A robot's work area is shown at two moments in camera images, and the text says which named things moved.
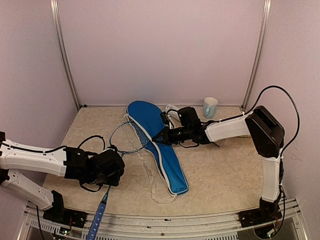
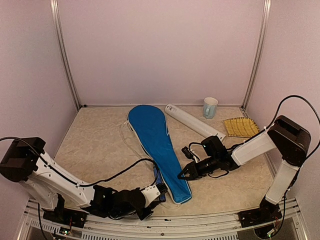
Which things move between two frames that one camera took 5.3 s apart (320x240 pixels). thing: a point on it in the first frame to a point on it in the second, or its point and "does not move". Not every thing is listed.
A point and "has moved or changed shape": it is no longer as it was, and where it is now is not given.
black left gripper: [114, 181] to [143, 215]
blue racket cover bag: [152, 120] has moved or changed shape
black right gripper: [166, 138] to [194, 172]
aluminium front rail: [35, 226] does not move
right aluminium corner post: [266, 11] does not move
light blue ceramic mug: [210, 105] does not move
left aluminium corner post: [55, 8] does not move
